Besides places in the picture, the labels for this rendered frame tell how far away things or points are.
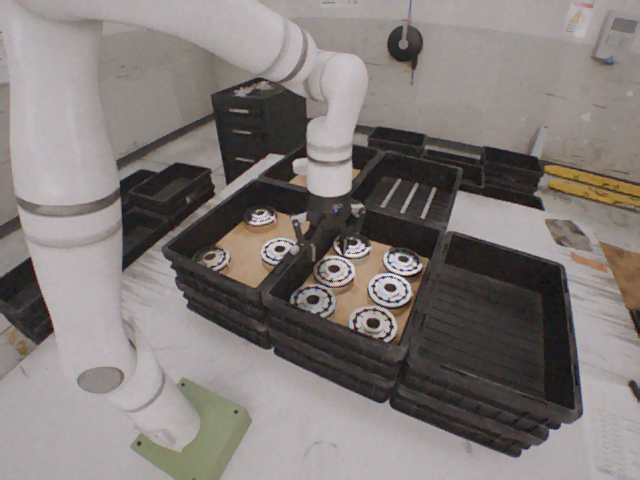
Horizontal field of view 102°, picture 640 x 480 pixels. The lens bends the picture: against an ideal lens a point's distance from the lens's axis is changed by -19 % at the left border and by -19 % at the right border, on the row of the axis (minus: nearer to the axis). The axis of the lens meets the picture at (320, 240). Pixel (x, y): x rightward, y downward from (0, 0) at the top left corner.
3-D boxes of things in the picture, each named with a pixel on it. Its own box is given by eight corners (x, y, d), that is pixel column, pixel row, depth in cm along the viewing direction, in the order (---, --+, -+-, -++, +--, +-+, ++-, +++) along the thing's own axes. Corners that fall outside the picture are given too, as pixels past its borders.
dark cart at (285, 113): (276, 215, 245) (265, 98, 188) (229, 203, 259) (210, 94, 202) (308, 181, 288) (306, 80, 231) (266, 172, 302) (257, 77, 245)
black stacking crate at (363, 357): (392, 387, 58) (404, 357, 51) (265, 330, 69) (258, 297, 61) (435, 263, 85) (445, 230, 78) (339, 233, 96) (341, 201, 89)
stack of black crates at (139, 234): (136, 315, 151) (109, 268, 129) (102, 295, 160) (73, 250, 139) (185, 266, 179) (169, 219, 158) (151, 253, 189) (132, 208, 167)
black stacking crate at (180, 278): (264, 329, 69) (257, 296, 62) (173, 283, 79) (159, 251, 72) (338, 232, 96) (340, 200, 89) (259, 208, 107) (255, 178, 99)
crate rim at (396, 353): (402, 364, 52) (405, 357, 50) (258, 303, 63) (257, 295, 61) (444, 236, 79) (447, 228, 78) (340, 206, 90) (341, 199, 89)
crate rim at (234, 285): (258, 303, 63) (257, 295, 61) (160, 256, 73) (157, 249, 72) (340, 206, 90) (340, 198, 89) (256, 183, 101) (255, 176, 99)
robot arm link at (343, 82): (370, 159, 47) (328, 144, 52) (379, 53, 38) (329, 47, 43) (339, 174, 44) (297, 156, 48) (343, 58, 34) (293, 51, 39)
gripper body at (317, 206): (310, 196, 48) (311, 244, 54) (361, 188, 50) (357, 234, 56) (298, 174, 53) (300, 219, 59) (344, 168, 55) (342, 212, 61)
